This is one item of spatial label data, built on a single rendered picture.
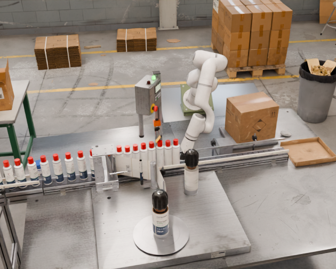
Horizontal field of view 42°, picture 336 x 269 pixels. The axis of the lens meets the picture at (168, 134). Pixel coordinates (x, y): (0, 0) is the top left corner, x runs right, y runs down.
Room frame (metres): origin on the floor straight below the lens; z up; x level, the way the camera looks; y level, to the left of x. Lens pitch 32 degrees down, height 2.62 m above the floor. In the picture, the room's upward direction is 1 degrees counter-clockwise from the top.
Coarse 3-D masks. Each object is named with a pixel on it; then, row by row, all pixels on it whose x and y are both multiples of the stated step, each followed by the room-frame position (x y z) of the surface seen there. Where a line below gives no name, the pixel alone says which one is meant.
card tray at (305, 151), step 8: (280, 144) 2.64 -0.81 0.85; (288, 144) 2.65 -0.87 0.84; (296, 144) 2.66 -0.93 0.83; (304, 144) 2.65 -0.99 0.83; (312, 144) 2.65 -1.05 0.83; (320, 144) 2.65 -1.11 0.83; (296, 152) 2.55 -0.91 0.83; (304, 152) 2.55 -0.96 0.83; (312, 152) 2.55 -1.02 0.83; (320, 152) 2.55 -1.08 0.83; (328, 152) 2.55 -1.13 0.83; (296, 160) 2.46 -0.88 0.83; (304, 160) 2.46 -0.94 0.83; (312, 160) 2.41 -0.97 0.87; (320, 160) 2.42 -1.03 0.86; (328, 160) 2.43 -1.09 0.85
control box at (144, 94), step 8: (144, 80) 2.43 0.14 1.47; (152, 80) 2.42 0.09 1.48; (160, 80) 2.46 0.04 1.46; (136, 88) 2.35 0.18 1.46; (144, 88) 2.33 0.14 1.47; (152, 88) 2.35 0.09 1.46; (136, 96) 2.35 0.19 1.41; (144, 96) 2.33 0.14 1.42; (152, 96) 2.35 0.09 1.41; (136, 104) 2.35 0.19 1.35; (144, 104) 2.33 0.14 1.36; (152, 104) 2.34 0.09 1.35; (160, 104) 2.45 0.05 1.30; (136, 112) 2.36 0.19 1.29; (144, 112) 2.33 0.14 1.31; (152, 112) 2.34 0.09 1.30
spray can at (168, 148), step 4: (168, 140) 2.35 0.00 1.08; (168, 144) 2.33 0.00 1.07; (164, 148) 2.33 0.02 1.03; (168, 148) 2.32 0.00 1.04; (164, 152) 2.34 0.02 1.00; (168, 152) 2.32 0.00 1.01; (164, 156) 2.34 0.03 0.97; (168, 156) 2.32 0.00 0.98; (164, 160) 2.34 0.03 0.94; (168, 160) 2.32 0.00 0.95; (164, 164) 2.34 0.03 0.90; (168, 164) 2.32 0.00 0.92
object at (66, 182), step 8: (248, 152) 2.50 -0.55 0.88; (256, 152) 2.50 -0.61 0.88; (264, 152) 2.50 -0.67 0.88; (200, 160) 2.41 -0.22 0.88; (232, 160) 2.41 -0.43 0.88; (240, 160) 2.40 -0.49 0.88; (176, 168) 2.33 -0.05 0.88; (184, 168) 2.33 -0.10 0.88; (88, 176) 2.26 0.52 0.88; (120, 176) 2.25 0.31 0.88; (56, 184) 2.18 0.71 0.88; (64, 184) 2.18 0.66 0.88
